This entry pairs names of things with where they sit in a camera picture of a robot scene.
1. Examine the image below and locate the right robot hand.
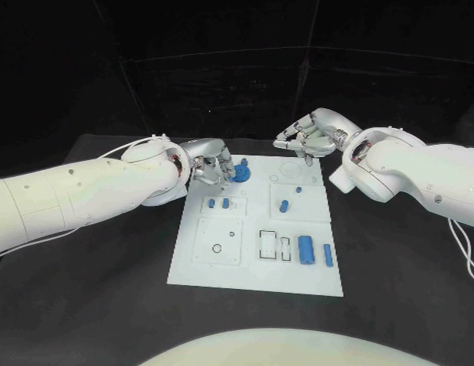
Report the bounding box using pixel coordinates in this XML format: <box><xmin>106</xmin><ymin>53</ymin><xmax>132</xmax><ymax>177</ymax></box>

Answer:
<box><xmin>272</xmin><ymin>107</ymin><xmax>364</xmax><ymax>168</ymax></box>

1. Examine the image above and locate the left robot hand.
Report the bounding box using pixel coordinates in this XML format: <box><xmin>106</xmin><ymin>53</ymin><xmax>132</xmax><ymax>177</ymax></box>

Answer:
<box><xmin>178</xmin><ymin>137</ymin><xmax>236</xmax><ymax>187</ymax></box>

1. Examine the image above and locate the large blue gear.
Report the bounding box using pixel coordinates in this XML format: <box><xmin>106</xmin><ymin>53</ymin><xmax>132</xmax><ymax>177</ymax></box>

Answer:
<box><xmin>226</xmin><ymin>164</ymin><xmax>252</xmax><ymax>184</ymax></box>

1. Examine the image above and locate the white task board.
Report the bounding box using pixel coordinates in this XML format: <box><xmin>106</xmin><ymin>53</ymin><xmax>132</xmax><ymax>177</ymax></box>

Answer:
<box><xmin>165</xmin><ymin>154</ymin><xmax>344</xmax><ymax>297</ymax></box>

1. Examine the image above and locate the large blue cylinder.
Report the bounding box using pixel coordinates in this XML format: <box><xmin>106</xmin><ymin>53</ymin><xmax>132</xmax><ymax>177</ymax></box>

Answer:
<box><xmin>296</xmin><ymin>235</ymin><xmax>315</xmax><ymax>266</ymax></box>

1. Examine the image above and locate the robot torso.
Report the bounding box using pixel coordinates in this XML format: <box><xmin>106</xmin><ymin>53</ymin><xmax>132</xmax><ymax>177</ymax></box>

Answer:
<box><xmin>136</xmin><ymin>327</ymin><xmax>439</xmax><ymax>366</ymax></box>

